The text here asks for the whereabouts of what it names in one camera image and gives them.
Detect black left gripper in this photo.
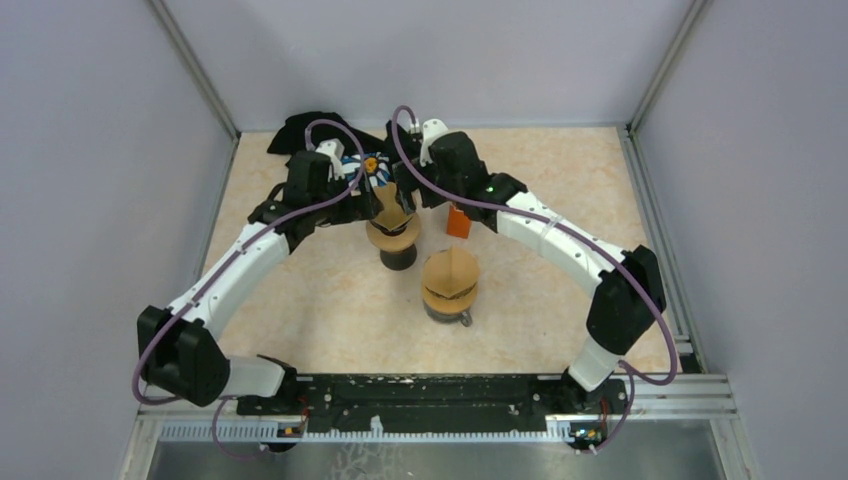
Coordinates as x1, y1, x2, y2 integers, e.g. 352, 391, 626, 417
310, 165, 382, 225

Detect brown paper coffee filter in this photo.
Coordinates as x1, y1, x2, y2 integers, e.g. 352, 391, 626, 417
370, 182, 417, 236

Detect orange coffee filter box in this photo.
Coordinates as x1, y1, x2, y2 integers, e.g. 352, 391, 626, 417
445, 204, 472, 239

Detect smoky glass pitcher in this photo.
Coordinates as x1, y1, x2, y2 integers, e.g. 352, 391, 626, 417
428, 310, 473, 327

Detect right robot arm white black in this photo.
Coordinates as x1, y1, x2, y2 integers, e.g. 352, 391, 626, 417
386, 126, 666, 412

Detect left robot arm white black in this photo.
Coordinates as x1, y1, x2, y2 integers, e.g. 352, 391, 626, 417
131, 142, 380, 414

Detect black cloth with flower print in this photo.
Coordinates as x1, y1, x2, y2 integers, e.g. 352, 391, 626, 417
267, 111, 413, 205

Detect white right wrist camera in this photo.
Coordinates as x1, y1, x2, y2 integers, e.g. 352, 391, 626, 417
409, 119, 450, 167

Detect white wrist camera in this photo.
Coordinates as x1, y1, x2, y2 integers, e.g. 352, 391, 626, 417
409, 119, 450, 167
315, 139, 345, 180

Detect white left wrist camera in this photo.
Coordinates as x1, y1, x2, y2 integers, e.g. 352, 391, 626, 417
315, 139, 345, 180

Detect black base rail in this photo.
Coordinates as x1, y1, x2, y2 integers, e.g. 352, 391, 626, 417
291, 374, 598, 439

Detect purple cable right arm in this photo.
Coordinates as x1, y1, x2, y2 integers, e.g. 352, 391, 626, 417
390, 105, 681, 455

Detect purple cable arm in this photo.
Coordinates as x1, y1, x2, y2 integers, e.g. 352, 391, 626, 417
390, 105, 681, 455
130, 119, 367, 460

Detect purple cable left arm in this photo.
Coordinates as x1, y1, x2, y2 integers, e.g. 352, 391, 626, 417
130, 119, 367, 460

